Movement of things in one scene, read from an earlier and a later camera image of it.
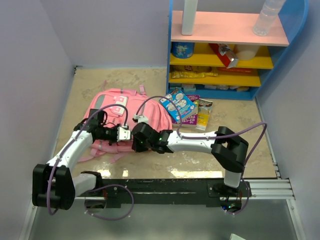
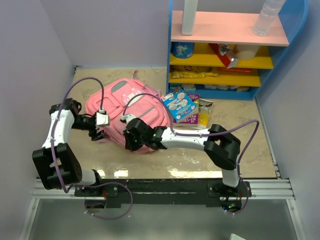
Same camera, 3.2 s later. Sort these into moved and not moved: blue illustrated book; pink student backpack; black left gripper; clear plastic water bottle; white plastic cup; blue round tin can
Moved: black left gripper; pink student backpack
Not moved: clear plastic water bottle; blue round tin can; blue illustrated book; white plastic cup
